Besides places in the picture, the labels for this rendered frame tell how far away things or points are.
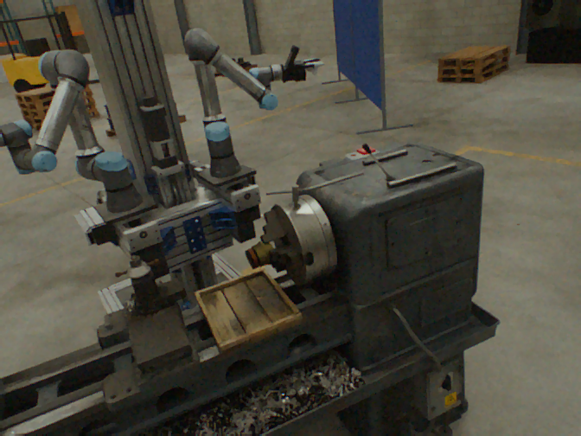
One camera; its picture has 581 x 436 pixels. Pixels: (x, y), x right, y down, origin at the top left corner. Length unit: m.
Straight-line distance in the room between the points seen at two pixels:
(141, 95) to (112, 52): 0.20
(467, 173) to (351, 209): 0.47
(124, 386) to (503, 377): 1.89
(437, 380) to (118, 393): 1.25
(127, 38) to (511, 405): 2.41
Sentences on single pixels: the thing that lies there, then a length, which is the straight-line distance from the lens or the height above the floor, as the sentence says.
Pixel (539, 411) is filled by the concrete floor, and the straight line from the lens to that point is 2.61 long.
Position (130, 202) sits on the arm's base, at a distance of 2.06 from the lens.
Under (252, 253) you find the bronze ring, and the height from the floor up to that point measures 1.10.
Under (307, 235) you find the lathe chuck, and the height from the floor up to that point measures 1.17.
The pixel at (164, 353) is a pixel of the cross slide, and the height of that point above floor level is 0.97.
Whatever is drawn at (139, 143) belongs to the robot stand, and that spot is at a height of 1.37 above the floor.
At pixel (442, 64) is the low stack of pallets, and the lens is 9.41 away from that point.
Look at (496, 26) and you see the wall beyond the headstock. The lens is 12.22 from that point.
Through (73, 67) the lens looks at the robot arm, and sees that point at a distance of 1.96.
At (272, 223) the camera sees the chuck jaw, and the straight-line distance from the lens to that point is 1.65.
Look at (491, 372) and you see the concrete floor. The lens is 2.73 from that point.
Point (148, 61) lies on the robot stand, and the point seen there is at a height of 1.71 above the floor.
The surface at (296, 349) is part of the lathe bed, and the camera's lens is 1.77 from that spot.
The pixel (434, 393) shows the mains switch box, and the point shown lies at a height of 0.32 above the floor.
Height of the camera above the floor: 1.90
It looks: 26 degrees down
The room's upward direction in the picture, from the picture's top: 8 degrees counter-clockwise
